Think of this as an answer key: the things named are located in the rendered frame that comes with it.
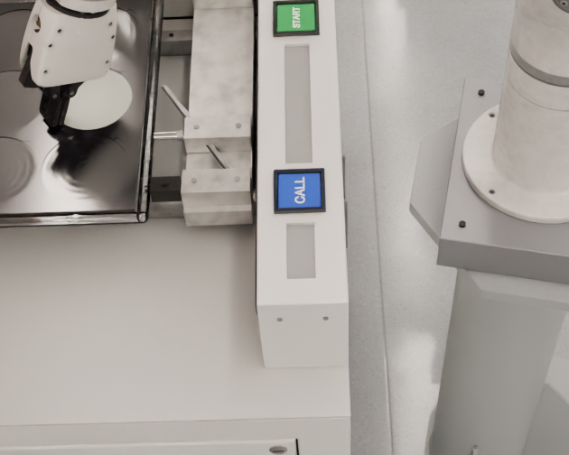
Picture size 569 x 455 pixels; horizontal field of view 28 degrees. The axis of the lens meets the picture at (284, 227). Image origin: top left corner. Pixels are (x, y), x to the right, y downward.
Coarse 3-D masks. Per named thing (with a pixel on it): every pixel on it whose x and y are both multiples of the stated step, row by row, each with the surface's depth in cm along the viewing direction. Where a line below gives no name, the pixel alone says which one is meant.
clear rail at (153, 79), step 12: (156, 0) 149; (156, 12) 147; (156, 24) 146; (156, 36) 145; (156, 48) 144; (156, 60) 143; (156, 72) 142; (156, 84) 141; (156, 96) 140; (144, 132) 136; (144, 144) 135; (144, 156) 134; (144, 168) 133; (144, 180) 132; (144, 192) 131; (144, 204) 130
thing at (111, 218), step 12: (0, 216) 130; (12, 216) 130; (24, 216) 130; (36, 216) 130; (48, 216) 130; (60, 216) 129; (72, 216) 129; (84, 216) 129; (96, 216) 129; (108, 216) 129; (120, 216) 129; (132, 216) 129; (144, 216) 129
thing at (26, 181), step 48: (144, 0) 149; (0, 48) 145; (144, 48) 144; (0, 96) 141; (144, 96) 140; (0, 144) 136; (48, 144) 136; (96, 144) 136; (0, 192) 132; (48, 192) 132; (96, 192) 132
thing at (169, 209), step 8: (136, 200) 137; (136, 208) 137; (152, 208) 137; (160, 208) 137; (168, 208) 137; (176, 208) 137; (152, 216) 138; (160, 216) 138; (168, 216) 138; (176, 216) 138
